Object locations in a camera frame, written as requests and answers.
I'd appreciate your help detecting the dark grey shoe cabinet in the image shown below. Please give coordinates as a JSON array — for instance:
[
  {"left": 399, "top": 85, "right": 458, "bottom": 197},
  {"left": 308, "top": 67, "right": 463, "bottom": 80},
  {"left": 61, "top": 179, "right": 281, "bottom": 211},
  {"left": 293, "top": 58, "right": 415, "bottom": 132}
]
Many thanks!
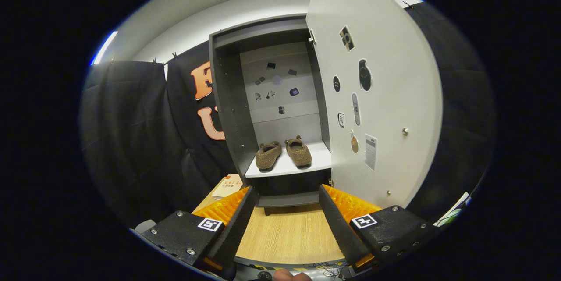
[{"left": 209, "top": 14, "right": 334, "bottom": 217}]

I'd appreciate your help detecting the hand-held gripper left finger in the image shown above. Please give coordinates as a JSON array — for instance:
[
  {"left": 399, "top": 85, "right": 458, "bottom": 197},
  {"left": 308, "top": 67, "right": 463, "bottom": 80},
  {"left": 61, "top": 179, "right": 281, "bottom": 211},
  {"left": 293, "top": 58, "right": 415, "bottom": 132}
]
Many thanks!
[{"left": 140, "top": 186, "right": 257, "bottom": 278}]

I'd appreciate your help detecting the beige shoe cabinet door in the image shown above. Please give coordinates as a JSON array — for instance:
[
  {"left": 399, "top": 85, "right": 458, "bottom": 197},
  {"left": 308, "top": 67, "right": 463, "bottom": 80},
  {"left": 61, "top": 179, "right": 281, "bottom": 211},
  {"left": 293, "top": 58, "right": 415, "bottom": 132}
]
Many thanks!
[{"left": 305, "top": 0, "right": 443, "bottom": 209}]

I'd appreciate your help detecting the black backdrop cloth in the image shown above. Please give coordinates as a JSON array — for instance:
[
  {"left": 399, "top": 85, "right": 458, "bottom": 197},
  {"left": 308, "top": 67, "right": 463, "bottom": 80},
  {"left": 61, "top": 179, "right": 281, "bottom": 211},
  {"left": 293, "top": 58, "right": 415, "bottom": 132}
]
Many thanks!
[{"left": 80, "top": 3, "right": 496, "bottom": 229}]

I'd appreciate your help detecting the brown fuzzy shoe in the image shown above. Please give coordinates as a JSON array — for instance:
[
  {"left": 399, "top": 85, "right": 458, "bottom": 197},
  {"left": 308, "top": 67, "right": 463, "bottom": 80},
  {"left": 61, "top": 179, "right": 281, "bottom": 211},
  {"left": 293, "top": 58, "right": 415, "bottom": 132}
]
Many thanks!
[
  {"left": 256, "top": 141, "right": 282, "bottom": 171},
  {"left": 285, "top": 135, "right": 312, "bottom": 167}
]

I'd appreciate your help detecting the white cabinet shelf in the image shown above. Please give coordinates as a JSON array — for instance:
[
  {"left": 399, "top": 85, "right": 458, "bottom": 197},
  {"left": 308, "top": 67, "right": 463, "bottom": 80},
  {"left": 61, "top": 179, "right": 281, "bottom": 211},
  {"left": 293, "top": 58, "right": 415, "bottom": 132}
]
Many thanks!
[{"left": 245, "top": 141, "right": 332, "bottom": 179}]

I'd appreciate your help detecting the light grey object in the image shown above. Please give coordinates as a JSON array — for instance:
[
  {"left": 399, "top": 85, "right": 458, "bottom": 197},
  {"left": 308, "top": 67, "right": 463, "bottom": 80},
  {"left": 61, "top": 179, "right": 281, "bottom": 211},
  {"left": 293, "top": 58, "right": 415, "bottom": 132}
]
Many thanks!
[{"left": 134, "top": 220, "right": 157, "bottom": 234}]

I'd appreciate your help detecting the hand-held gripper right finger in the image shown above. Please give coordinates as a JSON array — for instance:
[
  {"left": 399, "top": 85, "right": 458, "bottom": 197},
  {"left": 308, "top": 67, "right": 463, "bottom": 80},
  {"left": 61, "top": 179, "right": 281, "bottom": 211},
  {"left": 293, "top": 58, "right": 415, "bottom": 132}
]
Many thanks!
[{"left": 318, "top": 185, "right": 439, "bottom": 273}]

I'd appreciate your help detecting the narrow ceiling light panel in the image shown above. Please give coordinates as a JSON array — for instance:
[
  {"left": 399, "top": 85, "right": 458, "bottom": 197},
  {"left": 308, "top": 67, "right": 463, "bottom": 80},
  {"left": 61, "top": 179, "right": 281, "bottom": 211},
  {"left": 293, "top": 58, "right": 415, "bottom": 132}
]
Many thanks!
[{"left": 90, "top": 31, "right": 119, "bottom": 66}]

